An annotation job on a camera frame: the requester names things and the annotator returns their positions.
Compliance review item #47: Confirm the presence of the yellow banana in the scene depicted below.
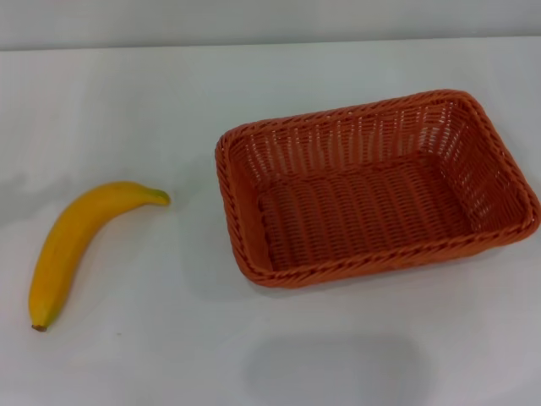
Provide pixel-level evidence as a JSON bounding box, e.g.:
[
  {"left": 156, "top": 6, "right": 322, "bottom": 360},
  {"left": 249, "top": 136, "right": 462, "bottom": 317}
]
[{"left": 28, "top": 180, "right": 172, "bottom": 333}]

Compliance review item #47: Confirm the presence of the orange woven plastic basket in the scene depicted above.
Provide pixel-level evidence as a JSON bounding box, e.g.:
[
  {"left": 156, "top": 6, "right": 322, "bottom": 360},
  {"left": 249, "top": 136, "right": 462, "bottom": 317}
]
[{"left": 215, "top": 88, "right": 541, "bottom": 291}]

